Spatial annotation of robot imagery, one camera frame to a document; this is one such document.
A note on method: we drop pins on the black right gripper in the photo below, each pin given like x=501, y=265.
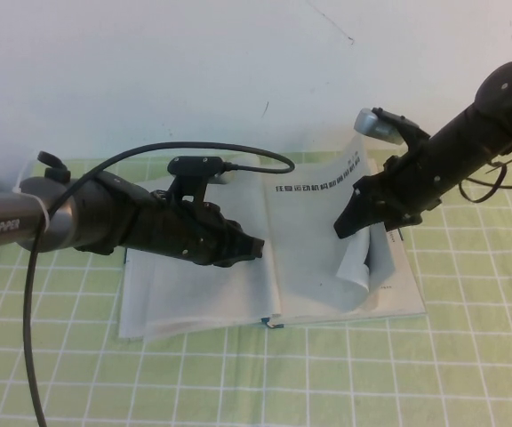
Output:
x=407, y=191

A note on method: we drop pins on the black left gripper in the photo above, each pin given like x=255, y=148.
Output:
x=185, y=231

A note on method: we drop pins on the white-paged book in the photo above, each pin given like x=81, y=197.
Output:
x=309, y=258

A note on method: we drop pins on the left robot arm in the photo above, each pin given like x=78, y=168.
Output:
x=96, y=213

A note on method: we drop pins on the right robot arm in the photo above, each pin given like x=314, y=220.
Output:
x=482, y=129

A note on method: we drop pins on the green white-checked tablecloth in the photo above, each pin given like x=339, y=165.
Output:
x=371, y=378

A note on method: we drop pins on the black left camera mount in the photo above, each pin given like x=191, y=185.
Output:
x=189, y=178

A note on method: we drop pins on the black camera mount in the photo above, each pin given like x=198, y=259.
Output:
x=411, y=133
x=189, y=178

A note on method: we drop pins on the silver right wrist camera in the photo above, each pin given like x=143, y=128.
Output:
x=373, y=126

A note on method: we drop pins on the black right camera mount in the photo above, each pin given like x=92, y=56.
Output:
x=411, y=133

